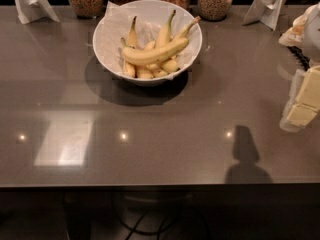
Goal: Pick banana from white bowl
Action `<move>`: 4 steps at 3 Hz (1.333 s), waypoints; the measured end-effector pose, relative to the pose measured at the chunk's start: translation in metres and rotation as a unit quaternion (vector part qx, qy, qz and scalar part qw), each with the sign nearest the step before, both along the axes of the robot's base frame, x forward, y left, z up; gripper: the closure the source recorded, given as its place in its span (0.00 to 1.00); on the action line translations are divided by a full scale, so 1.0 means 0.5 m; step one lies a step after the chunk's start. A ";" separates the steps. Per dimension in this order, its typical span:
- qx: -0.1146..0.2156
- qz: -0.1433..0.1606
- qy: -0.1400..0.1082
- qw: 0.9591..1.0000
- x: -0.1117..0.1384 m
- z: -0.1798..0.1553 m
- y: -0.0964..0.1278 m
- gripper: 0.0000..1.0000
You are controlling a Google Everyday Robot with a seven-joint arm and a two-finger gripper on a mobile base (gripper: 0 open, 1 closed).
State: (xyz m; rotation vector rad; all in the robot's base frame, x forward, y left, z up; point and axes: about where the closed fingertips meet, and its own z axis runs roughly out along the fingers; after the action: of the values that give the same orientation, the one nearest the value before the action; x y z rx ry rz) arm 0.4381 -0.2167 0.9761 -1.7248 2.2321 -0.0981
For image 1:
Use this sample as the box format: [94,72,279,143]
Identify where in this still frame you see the right white paper sign stand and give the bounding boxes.
[243,0,287,30]

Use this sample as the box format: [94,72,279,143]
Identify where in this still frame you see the left white paper sign stand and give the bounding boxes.
[14,0,59,24]

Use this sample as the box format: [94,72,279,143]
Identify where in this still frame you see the upright middle yellow banana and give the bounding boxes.
[155,10,176,48]

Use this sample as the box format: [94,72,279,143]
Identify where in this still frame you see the large top yellow banana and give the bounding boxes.
[121,38,189,66]

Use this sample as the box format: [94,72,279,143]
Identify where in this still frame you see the lower left yellow banana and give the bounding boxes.
[121,38,136,78]

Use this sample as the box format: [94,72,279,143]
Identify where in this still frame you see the black cables under table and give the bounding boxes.
[114,190,211,240]

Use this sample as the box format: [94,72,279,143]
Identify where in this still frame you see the upright left yellow banana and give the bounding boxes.
[127,17,137,47]

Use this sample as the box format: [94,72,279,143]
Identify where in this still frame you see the white ceramic bowl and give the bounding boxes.
[92,0,203,87]

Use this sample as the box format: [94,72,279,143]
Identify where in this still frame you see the glass jar of pale grains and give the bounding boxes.
[197,0,233,21]

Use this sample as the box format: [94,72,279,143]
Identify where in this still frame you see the long-stemmed right yellow banana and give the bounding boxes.
[173,16,201,40]

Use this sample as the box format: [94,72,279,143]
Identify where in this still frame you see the white paper bowl liner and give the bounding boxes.
[97,1,201,82]

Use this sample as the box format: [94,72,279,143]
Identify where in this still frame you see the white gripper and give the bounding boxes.
[279,3,320,132]

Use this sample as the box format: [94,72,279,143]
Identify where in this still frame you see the upright yellow banana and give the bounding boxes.
[155,10,176,48]
[127,17,137,47]

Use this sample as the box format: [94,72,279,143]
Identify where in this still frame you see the white paper sign stand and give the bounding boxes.
[14,0,59,24]
[243,0,287,30]

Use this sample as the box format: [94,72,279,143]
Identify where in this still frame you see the bottom yellow banana pieces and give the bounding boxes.
[136,59,179,79]

